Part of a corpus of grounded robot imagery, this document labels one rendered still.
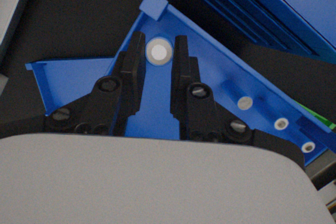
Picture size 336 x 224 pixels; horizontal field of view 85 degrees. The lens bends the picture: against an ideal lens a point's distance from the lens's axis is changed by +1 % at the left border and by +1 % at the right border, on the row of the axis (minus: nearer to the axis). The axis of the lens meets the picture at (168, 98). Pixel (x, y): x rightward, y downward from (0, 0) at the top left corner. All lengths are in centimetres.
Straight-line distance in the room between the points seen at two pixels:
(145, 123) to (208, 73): 12
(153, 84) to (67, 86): 55
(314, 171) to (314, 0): 81
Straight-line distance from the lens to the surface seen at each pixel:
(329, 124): 91
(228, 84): 26
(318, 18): 42
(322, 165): 108
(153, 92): 27
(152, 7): 18
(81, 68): 74
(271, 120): 26
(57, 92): 81
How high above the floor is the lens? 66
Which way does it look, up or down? 68 degrees down
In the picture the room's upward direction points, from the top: 179 degrees clockwise
